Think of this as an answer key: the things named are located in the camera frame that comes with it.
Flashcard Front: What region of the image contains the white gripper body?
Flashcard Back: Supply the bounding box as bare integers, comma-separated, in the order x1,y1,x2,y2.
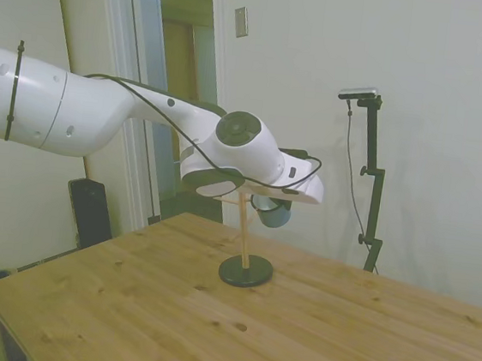
260,159,328,208

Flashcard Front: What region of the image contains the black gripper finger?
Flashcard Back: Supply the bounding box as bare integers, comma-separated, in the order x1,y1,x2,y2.
272,198,295,214

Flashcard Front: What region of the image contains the blue enamel mug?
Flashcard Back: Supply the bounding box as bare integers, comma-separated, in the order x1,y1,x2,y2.
247,194,295,232

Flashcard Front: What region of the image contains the wooden mug tree black base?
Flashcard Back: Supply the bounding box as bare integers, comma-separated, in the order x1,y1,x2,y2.
211,189,281,292

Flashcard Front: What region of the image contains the wooden hallway door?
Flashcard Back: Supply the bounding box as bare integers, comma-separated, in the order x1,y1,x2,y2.
153,19,211,105

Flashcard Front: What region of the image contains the black speaker box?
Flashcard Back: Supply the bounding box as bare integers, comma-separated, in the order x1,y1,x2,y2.
61,175,119,255

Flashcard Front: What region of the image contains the long dark stick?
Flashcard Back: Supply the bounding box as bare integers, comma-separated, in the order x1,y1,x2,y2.
0,242,79,292

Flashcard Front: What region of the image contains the white door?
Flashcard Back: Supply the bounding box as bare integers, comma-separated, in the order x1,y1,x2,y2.
25,0,184,230

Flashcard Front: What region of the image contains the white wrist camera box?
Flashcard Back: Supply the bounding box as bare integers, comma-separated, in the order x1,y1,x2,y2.
274,147,316,197

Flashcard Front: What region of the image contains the black camera stand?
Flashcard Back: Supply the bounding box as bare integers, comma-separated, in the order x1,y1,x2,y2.
338,93,400,274

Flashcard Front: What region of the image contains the grey exterior camera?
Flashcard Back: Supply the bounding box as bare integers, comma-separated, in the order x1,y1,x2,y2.
337,83,382,105

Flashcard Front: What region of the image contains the metal wall switch plate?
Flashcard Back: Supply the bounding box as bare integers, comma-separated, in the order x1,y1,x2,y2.
231,5,252,40

